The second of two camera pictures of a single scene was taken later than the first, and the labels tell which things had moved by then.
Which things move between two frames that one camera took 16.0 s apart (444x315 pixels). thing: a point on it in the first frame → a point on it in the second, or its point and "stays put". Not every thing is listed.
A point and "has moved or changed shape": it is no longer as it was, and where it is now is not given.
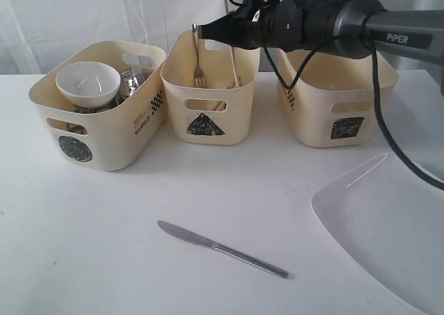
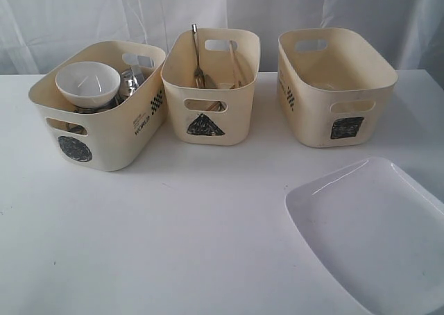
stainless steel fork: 198,73 stays put
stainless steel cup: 77,128 stays put
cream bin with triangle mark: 210,86 stays put
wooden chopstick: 232,51 has moved or changed shape
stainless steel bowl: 128,84 stays put
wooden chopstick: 233,84 → 213,106
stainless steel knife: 195,239 → 209,82
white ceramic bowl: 88,84 stays put
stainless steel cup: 117,100 stays put
